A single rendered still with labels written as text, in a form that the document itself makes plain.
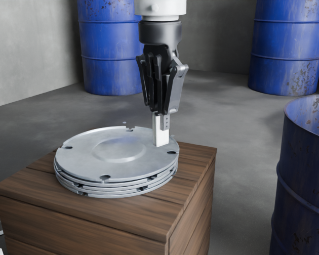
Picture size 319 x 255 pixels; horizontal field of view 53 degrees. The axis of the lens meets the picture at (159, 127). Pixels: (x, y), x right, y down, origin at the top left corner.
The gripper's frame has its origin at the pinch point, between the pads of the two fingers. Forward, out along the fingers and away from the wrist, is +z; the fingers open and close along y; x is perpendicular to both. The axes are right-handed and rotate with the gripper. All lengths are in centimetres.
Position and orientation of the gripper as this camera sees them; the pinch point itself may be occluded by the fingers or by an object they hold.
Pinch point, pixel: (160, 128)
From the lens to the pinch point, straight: 62.5
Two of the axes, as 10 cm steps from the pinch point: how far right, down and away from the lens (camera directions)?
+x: 8.0, -2.4, 5.5
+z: 0.1, 9.2, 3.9
